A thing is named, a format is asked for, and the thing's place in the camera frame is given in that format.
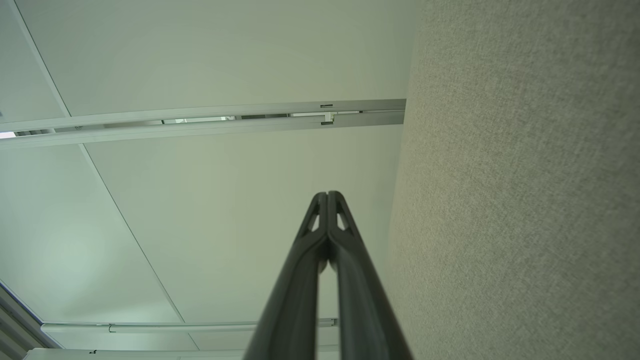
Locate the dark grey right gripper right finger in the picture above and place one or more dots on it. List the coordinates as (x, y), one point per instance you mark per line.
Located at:
(360, 310)

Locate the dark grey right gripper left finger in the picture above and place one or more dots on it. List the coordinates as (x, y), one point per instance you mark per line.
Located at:
(295, 300)

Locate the slim white wall rail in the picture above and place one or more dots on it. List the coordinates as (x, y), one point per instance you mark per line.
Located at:
(175, 327)

